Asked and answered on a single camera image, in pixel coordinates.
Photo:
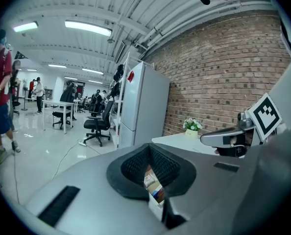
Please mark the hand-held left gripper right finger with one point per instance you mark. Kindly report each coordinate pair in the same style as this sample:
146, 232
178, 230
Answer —
209, 185

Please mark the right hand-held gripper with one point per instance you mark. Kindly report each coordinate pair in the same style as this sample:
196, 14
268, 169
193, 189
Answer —
265, 116

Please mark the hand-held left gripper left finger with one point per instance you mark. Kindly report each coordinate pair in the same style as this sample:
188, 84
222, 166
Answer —
94, 180

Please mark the white wooden drawer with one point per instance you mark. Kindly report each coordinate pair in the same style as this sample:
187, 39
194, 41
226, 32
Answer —
150, 171

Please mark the person's right forearm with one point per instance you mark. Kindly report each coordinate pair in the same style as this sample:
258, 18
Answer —
290, 87

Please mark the cream flower pot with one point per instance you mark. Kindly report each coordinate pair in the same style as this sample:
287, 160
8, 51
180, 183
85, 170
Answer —
192, 132

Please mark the white power strip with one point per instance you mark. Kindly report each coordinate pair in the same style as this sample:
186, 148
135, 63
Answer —
82, 144

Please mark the white metal shelf rack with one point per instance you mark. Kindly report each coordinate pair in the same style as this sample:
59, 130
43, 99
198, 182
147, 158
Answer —
117, 133

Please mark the black office chair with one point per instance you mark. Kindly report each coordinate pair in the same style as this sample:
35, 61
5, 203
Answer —
58, 114
97, 125

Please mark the patterned white packet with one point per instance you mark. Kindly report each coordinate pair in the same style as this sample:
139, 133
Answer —
149, 179

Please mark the white refrigerator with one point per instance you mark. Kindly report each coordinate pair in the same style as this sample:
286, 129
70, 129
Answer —
148, 101

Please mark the standing fan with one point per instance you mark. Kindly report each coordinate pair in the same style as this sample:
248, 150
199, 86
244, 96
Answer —
25, 89

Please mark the white ceiling pipes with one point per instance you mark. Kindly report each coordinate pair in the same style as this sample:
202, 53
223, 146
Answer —
197, 18

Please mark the row of ceiling lights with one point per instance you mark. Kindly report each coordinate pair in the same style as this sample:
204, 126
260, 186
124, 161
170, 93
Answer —
88, 28

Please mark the white metal-frame table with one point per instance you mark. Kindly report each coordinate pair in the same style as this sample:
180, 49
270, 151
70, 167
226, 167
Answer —
58, 104

